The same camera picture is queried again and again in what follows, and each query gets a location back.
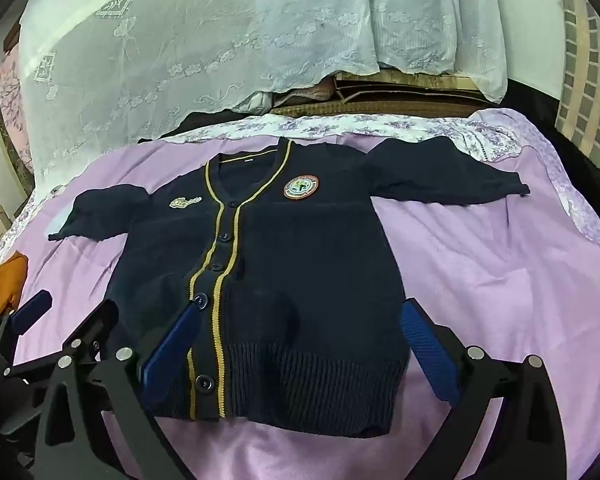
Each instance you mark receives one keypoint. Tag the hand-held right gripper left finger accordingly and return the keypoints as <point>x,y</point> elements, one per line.
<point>172,355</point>

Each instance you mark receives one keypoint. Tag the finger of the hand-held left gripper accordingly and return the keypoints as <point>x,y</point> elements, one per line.
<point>97,327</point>
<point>32,307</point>

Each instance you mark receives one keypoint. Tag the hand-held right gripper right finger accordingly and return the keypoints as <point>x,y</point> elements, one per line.
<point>430,355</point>

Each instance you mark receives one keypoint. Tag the navy knit cardigan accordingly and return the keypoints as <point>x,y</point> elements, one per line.
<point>305,285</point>

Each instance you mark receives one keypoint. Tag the orange garment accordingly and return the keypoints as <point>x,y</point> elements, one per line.
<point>5,280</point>

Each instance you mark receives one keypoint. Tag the purple bedsheet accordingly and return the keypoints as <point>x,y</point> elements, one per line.
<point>505,270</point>

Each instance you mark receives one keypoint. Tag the green patterned panel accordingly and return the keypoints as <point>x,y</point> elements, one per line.
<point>10,145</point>

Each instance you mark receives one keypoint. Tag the pink floral cloth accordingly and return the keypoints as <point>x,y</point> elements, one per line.
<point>12,90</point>

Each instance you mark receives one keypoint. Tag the dark brown blanket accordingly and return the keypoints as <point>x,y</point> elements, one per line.
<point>205,120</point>

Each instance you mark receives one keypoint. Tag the brown woven mat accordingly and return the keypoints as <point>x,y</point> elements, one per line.
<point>380,107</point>

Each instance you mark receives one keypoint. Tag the flat cardboard sheets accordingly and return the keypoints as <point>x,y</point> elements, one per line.
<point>405,85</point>

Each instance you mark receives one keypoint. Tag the white lace cover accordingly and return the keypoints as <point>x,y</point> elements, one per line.
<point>180,60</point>

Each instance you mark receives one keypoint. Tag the folded pink blanket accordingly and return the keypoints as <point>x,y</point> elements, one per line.
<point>307,94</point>

